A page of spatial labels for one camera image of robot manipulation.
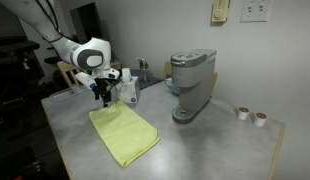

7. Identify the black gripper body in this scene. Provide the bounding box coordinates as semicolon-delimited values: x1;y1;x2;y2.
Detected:
93;78;115;95

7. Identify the yellow-green microfiber towel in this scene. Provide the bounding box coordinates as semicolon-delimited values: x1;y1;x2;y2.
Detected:
89;101;160;167

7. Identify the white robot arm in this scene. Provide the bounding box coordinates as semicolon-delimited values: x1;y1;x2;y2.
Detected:
0;0;120;107

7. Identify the clear plastic tray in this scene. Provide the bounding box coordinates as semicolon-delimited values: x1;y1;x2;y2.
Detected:
49;85;86;102

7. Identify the grey tissue box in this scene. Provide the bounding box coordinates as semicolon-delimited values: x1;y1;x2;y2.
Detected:
116;76;140;106

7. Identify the white tissue sheet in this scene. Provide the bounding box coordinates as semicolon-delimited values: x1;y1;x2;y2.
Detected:
122;68;131;83

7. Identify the wooden chair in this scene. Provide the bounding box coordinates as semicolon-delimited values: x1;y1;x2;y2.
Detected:
56;59;123;88

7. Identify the dark blue cloth mat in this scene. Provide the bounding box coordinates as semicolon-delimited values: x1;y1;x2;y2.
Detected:
131;69;161;89

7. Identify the blue bowl with cloth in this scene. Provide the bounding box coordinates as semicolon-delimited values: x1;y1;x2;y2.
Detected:
165;78;179;95

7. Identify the grey pod coffee maker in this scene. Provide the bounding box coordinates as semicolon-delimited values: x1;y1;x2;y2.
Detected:
171;49;217;124

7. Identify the coffee pod at table corner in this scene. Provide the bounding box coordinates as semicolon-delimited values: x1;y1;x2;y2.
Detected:
253;112;267;127

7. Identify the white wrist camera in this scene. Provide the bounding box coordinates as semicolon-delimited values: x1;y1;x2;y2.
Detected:
75;72;96;89

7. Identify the coffee pod near wall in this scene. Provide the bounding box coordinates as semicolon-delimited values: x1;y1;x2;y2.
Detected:
237;106;249;120

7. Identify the beige wall thermostat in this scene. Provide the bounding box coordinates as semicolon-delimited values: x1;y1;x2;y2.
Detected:
211;0;230;23

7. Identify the white wall switch plate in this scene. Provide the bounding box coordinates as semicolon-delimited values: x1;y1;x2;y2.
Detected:
240;0;272;23

